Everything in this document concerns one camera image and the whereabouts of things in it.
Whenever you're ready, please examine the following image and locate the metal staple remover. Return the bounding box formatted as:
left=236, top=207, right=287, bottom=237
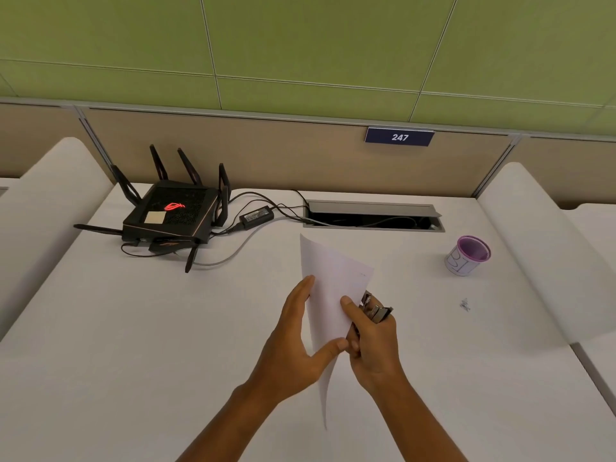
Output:
left=354, top=291, right=394, bottom=332

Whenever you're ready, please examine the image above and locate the person's right hand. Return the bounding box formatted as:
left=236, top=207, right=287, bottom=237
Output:
left=340, top=295, right=406, bottom=397

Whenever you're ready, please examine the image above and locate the grey desk cable tray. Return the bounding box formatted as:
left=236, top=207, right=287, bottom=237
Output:
left=303, top=200, right=446, bottom=233

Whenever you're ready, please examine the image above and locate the white paper sheet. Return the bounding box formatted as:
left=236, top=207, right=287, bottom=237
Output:
left=300, top=233, right=375, bottom=430

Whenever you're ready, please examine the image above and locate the person's left hand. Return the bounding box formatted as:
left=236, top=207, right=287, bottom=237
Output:
left=246, top=275, right=348, bottom=406

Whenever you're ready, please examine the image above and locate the blue number sign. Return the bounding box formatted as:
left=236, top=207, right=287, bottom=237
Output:
left=364, top=126, right=436, bottom=148

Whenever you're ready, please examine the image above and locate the white desk side divider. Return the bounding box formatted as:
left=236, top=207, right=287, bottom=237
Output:
left=0, top=137, right=115, bottom=342
left=477, top=162, right=616, bottom=352

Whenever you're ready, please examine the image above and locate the person's left forearm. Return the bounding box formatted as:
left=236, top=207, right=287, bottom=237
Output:
left=175, top=383, right=280, bottom=462

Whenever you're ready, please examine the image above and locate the beige desk partition panel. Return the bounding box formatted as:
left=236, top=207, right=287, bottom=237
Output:
left=0, top=102, right=616, bottom=210

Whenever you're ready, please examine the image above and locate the purple rimmed white cup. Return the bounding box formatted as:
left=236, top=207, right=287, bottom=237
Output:
left=445, top=235, right=492, bottom=276

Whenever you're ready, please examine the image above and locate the person's right forearm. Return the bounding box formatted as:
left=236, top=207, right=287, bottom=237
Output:
left=372, top=372, right=470, bottom=462

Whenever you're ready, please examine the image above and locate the black cable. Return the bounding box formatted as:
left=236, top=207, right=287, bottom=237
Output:
left=212, top=189, right=333, bottom=234

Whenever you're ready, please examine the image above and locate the black power adapter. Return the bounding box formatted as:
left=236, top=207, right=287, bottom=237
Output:
left=240, top=207, right=275, bottom=230

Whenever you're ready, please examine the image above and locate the black router with antennas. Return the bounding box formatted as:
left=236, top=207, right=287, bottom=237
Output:
left=73, top=144, right=232, bottom=274

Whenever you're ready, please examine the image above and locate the grey cable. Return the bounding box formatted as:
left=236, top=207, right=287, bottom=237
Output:
left=195, top=227, right=261, bottom=267

